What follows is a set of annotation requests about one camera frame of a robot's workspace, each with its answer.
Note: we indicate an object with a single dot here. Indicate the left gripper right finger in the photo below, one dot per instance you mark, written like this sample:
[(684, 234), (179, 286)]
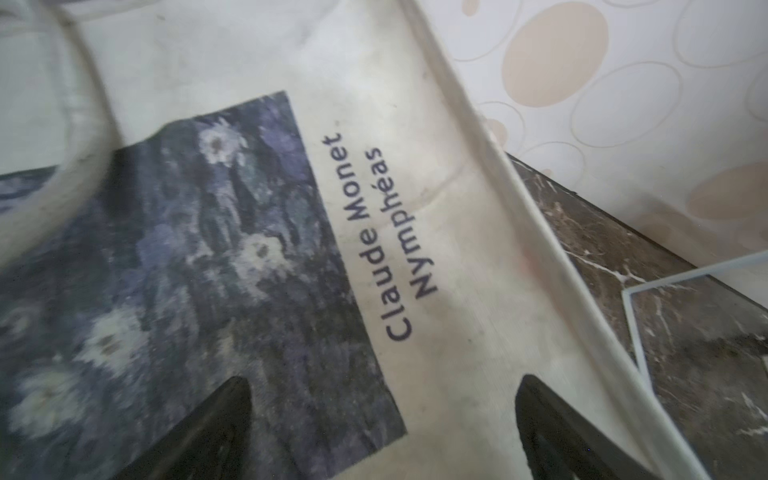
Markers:
[(559, 443)]

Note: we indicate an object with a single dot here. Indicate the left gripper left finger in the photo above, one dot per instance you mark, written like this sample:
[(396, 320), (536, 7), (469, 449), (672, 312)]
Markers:
[(209, 443)]

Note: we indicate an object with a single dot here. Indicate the cream canvas tote bag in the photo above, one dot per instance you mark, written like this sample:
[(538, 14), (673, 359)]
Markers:
[(299, 193)]

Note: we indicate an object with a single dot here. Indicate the white wooden two-tier shelf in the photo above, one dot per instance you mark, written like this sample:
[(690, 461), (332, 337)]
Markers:
[(692, 309)]

